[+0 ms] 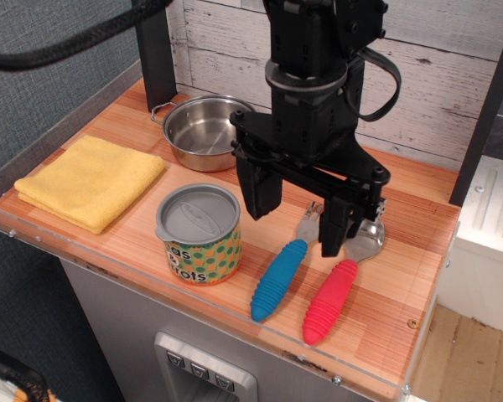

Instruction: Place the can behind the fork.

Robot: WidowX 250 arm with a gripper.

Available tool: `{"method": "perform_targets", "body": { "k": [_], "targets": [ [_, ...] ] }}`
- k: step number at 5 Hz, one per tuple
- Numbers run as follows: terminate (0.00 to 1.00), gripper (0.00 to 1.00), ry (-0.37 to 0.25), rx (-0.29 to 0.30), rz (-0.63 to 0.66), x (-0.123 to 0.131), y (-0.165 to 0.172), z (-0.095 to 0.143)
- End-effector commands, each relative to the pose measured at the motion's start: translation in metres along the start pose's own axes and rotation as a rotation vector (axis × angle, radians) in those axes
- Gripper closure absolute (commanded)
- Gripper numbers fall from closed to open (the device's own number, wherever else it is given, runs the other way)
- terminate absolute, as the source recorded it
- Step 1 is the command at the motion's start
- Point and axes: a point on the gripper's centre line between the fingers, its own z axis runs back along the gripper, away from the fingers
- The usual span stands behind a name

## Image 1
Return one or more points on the silver dispenser button panel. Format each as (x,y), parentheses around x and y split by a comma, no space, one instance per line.
(191,374)

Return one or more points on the peas and carrots toy can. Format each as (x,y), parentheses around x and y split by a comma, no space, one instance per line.
(200,227)

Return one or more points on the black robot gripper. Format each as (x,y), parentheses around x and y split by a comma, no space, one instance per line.
(308,139)

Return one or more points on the black left vertical post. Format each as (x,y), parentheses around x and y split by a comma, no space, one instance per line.
(156,60)

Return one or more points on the grey toy fridge cabinet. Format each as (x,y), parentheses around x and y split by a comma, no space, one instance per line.
(125,319)

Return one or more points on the folded yellow cloth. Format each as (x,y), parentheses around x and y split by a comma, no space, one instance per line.
(91,183)

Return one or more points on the clear acrylic table guard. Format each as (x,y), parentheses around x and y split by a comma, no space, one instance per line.
(385,319)

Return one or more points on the white toy sink unit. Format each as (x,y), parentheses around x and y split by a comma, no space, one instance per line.
(471,282)

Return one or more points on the red handled toy spoon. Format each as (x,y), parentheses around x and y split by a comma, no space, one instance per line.
(326,306)

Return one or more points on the black vertical post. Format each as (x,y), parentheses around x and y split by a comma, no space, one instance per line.
(156,60)
(480,136)

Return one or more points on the blue handled toy fork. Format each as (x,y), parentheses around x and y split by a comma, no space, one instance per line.
(274,284)

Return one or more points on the small steel pot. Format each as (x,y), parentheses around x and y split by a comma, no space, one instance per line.
(199,130)

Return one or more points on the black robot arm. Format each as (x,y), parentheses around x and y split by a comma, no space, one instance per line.
(316,71)

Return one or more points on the black right vertical post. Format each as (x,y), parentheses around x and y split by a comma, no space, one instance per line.
(480,136)

